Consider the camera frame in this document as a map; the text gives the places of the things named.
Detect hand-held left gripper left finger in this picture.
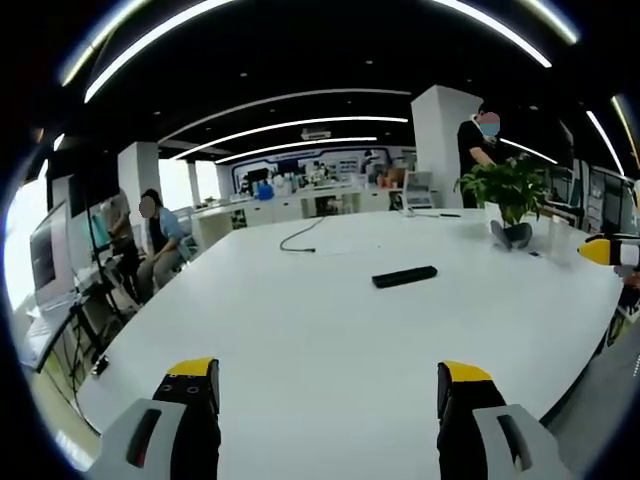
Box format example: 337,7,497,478
85,356,222,480

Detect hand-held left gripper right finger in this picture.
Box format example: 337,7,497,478
436,360,576,480

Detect black remote control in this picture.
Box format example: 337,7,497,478
371,265,439,290

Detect dark headphones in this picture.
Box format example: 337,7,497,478
490,218,534,251

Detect green potted plant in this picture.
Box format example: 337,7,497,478
453,153,551,232

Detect white table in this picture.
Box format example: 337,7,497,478
75,207,626,441

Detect white office chair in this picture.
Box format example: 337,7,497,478
399,170,436,211

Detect computer monitor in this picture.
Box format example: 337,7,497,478
28,199,77,307

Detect white counter cabinet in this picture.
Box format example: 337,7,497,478
192,182,401,246

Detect black cable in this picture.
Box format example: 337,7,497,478
279,215,326,253

